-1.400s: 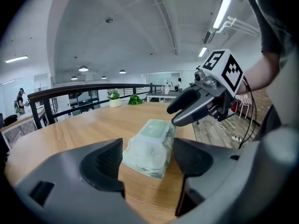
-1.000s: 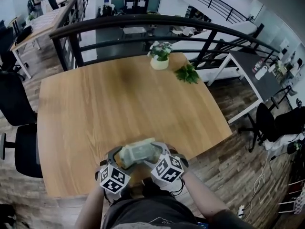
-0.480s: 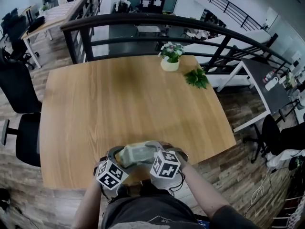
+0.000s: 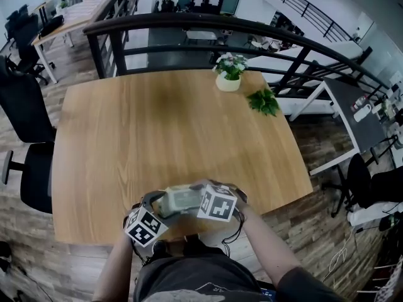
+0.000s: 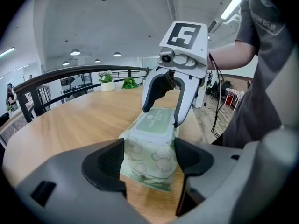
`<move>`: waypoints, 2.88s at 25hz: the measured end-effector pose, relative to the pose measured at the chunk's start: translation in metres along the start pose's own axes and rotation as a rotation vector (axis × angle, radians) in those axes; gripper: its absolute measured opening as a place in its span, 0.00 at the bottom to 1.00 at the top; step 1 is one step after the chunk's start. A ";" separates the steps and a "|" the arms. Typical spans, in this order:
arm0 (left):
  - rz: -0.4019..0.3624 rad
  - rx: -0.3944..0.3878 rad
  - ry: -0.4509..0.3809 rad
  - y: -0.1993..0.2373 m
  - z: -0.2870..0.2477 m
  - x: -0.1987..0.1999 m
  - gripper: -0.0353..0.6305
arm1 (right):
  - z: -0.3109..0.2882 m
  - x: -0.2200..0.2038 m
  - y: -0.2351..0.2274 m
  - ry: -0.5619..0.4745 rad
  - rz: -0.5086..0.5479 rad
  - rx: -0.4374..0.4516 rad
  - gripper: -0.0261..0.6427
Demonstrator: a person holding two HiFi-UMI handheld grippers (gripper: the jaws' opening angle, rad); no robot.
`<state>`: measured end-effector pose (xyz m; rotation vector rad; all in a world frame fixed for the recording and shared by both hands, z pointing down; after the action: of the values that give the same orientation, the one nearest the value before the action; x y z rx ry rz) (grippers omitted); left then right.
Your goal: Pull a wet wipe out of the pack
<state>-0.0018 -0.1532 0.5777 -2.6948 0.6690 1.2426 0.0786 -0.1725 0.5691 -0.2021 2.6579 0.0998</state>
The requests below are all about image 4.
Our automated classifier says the person's dark t-shirt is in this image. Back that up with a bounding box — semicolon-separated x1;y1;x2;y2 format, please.
133;246;349;302

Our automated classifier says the black mesh-back office chair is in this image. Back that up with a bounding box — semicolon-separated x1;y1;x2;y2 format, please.
0;54;58;215

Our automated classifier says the white jug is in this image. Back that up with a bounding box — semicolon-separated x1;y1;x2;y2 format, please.
353;103;373;123

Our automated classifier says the checkered cloth stool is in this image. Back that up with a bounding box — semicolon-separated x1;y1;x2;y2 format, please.
370;255;403;302

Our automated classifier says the person's right forearm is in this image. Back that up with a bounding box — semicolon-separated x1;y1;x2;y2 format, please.
240;204;304;291

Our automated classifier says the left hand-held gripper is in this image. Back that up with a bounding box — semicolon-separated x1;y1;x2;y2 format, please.
123;190;170;249

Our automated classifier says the red-label bottle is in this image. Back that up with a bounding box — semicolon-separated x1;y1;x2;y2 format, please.
350;95;368;111

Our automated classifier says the pale green plastic box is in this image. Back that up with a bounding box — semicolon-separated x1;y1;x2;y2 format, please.
156;183;206;219

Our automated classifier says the white floor cable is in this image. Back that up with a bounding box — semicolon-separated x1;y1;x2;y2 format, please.
323;227;357;289

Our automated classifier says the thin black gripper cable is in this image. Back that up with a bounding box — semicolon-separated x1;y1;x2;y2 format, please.
219;210;247;258

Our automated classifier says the black curved metal railing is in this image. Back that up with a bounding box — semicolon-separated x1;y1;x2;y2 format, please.
82;12;392;107

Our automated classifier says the green leafy plant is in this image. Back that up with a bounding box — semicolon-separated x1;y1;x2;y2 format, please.
246;87;281;118

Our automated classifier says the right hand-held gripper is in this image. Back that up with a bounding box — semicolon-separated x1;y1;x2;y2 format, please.
188;179;241;223

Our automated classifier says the grey table with white legs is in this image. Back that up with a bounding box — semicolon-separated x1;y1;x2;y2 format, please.
288;76;398;176

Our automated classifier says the black bag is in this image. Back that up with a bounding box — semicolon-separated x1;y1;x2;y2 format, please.
38;14;65;38

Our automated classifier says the wooden table with white legs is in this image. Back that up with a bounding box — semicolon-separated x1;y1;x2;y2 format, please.
51;69;315;245

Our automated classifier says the flowering plant in white pot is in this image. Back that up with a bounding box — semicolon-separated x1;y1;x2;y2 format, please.
212;52;250;93

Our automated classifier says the light wooden side table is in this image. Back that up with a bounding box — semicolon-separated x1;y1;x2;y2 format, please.
30;0;111;85

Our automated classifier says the person's left forearm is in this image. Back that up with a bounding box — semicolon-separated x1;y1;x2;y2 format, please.
92;231;133;302

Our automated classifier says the black straight balcony railing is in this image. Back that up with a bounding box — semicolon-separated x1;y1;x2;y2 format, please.
266;0;357;43

